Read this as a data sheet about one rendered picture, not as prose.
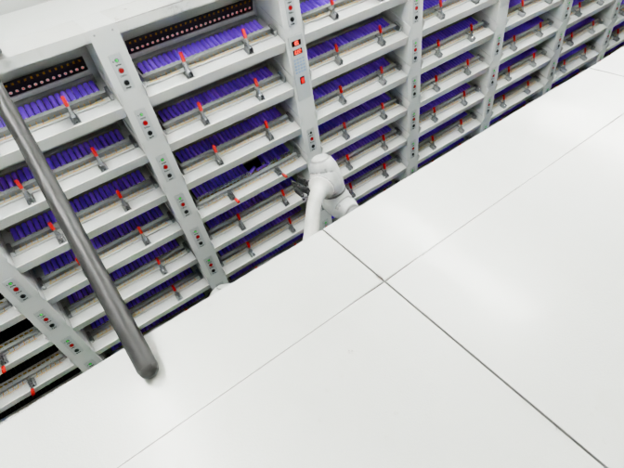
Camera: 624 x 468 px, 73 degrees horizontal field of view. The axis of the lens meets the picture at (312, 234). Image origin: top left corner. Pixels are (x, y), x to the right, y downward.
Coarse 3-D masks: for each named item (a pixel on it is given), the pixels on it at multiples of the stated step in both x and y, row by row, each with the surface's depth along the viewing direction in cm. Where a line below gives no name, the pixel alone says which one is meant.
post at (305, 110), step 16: (256, 0) 177; (272, 0) 167; (272, 16) 173; (288, 32) 174; (288, 48) 177; (288, 64) 182; (304, 112) 199; (304, 128) 203; (304, 144) 209; (320, 224) 246
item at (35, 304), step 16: (0, 256) 153; (0, 272) 156; (16, 272) 159; (0, 288) 158; (32, 288) 166; (16, 304) 165; (32, 304) 169; (48, 304) 173; (32, 320) 173; (64, 320) 181; (48, 336) 180; (64, 336) 185; (80, 336) 190; (64, 352) 189; (80, 368) 199
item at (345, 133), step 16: (384, 96) 242; (400, 96) 239; (352, 112) 233; (368, 112) 233; (384, 112) 233; (400, 112) 238; (320, 128) 225; (336, 128) 226; (352, 128) 229; (368, 128) 230; (320, 144) 222; (336, 144) 223
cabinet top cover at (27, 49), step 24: (144, 0) 152; (168, 0) 147; (192, 0) 147; (72, 24) 142; (120, 24) 138; (144, 24) 142; (24, 48) 130; (48, 48) 130; (72, 48) 134; (0, 72) 126
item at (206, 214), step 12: (288, 144) 221; (300, 156) 218; (288, 168) 213; (300, 168) 216; (264, 180) 208; (276, 180) 210; (240, 192) 204; (252, 192) 205; (216, 204) 200; (228, 204) 201; (204, 216) 196
